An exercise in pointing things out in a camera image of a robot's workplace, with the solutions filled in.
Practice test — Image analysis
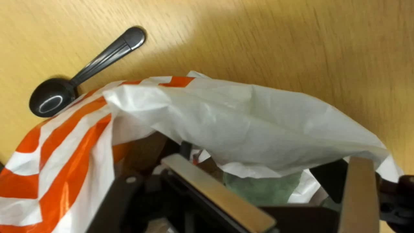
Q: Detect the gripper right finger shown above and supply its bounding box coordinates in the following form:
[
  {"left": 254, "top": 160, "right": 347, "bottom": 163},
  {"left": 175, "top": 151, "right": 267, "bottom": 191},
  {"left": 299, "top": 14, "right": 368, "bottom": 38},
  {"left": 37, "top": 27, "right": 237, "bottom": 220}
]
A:
[{"left": 337, "top": 155, "right": 381, "bottom": 233}]

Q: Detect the black plastic spoon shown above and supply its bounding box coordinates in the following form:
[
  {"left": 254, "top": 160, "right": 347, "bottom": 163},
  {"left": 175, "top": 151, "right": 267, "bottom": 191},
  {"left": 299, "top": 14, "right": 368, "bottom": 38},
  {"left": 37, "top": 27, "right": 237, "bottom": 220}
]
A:
[{"left": 28, "top": 24, "right": 148, "bottom": 119}]

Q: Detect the white and orange plastic bag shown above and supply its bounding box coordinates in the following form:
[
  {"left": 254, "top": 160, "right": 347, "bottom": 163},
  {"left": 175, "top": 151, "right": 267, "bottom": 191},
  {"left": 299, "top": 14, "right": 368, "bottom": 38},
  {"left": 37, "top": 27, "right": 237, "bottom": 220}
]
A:
[{"left": 0, "top": 69, "right": 406, "bottom": 233}]

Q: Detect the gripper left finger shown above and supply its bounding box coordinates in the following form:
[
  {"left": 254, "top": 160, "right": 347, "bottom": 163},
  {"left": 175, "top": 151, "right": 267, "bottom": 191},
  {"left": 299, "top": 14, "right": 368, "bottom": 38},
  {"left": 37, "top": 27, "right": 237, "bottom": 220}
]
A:
[{"left": 160, "top": 152, "right": 277, "bottom": 233}]

